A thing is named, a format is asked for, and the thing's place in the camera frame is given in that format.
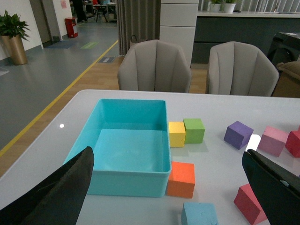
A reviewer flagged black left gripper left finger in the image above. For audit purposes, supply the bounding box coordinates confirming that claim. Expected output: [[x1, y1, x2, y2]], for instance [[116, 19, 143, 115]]
[[0, 147, 94, 225]]

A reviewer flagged dark grey counter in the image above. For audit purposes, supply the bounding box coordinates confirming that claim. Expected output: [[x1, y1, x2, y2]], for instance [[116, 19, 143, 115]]
[[192, 11, 300, 64]]

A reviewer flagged white drawer cabinet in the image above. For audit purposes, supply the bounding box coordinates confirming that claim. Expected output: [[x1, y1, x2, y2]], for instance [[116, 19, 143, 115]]
[[159, 0, 199, 65]]

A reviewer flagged green foam cube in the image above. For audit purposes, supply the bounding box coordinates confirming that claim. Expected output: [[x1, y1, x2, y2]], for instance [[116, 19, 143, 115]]
[[183, 118, 205, 144]]

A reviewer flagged right beige armchair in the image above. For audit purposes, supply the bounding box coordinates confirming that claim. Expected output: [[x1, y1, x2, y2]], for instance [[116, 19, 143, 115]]
[[207, 41, 279, 97]]

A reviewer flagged orange foam cube near bin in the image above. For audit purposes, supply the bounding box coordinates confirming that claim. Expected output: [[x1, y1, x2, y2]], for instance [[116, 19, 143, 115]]
[[166, 161, 195, 199]]

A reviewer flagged potted plant gold pot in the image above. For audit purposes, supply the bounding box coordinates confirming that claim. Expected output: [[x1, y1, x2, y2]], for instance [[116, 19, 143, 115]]
[[0, 10, 30, 65]]

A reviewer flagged cyan plastic bin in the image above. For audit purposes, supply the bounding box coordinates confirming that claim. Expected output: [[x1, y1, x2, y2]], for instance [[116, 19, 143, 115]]
[[67, 98, 172, 197]]

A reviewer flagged purple foam cube back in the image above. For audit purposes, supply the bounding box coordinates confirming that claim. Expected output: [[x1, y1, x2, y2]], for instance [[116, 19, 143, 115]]
[[224, 121, 254, 150]]

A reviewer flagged dark red foam cube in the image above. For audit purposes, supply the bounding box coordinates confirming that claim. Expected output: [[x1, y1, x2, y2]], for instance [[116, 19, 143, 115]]
[[285, 130, 300, 158]]

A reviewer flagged light blue foam cube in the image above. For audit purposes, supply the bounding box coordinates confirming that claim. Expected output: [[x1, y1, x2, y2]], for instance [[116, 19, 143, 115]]
[[181, 202, 219, 225]]

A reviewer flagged white potted plant left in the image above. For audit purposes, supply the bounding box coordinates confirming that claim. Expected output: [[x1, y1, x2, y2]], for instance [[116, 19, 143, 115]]
[[208, 0, 222, 12]]

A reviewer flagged red fire extinguisher box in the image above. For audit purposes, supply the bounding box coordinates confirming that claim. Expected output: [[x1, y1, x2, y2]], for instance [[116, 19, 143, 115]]
[[65, 17, 78, 38]]

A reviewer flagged yellow foam cube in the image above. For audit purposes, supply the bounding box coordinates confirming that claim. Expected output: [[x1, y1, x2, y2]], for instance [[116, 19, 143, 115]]
[[169, 121, 186, 148]]

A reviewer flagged white potted plant right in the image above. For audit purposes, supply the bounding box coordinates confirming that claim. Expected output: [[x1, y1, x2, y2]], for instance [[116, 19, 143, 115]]
[[223, 0, 236, 14]]

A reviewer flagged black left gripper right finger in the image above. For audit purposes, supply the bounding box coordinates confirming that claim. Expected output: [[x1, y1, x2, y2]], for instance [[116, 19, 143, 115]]
[[242, 149, 300, 225]]

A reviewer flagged pink foam cube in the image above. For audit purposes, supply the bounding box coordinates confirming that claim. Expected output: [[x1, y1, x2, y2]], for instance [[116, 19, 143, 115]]
[[258, 126, 288, 157]]

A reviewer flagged red foam cube front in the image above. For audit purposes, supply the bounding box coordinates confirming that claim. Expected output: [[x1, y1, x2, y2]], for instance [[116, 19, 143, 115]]
[[233, 184, 267, 225]]

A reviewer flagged black appliance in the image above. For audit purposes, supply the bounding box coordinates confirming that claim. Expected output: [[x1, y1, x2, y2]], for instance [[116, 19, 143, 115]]
[[267, 32, 300, 67]]

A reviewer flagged beige armchair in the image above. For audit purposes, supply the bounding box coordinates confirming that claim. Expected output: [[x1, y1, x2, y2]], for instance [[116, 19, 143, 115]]
[[207, 41, 279, 97], [118, 40, 192, 93]]

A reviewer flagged left beige armchair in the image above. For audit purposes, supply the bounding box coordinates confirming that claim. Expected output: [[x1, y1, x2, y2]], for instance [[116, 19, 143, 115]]
[[118, 40, 192, 93]]

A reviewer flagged white potted plant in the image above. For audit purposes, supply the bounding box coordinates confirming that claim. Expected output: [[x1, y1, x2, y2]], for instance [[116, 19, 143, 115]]
[[223, 0, 236, 14], [208, 0, 222, 12]]

